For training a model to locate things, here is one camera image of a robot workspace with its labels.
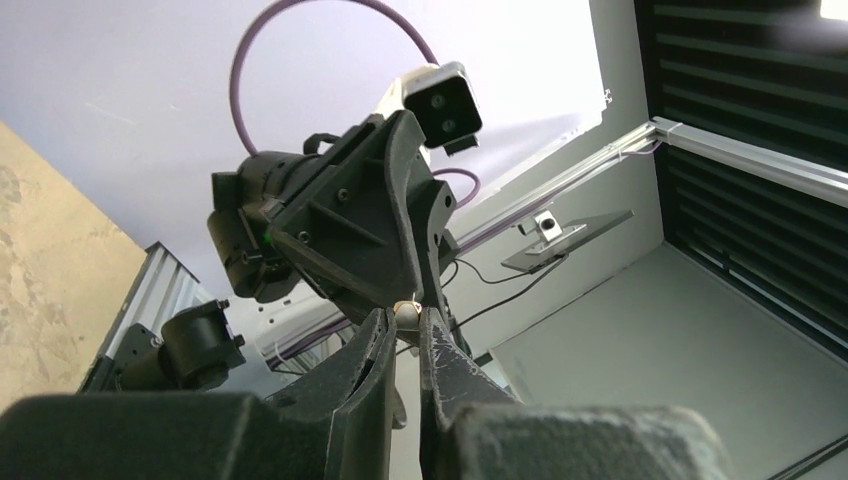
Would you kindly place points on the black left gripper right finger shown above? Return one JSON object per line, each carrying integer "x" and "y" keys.
{"x": 473, "y": 429}

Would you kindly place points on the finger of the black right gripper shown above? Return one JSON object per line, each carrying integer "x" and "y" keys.
{"x": 347, "y": 232}
{"x": 429, "y": 212}

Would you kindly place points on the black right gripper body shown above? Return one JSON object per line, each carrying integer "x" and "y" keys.
{"x": 244, "y": 203}

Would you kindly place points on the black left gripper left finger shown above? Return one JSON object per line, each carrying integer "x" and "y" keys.
{"x": 334, "y": 422}

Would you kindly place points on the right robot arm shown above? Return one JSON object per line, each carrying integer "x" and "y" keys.
{"x": 198, "y": 348}

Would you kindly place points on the black slatted window blind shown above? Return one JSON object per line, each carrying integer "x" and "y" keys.
{"x": 749, "y": 102}

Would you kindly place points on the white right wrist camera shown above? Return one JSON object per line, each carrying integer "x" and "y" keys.
{"x": 443, "y": 102}

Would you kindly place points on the aluminium frame rail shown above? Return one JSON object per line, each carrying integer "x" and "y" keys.
{"x": 162, "y": 288}

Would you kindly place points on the overhead camera on plate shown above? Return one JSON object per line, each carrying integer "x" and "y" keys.
{"x": 557, "y": 240}

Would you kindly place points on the aluminium vertical frame post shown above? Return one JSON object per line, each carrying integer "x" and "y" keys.
{"x": 658, "y": 138}

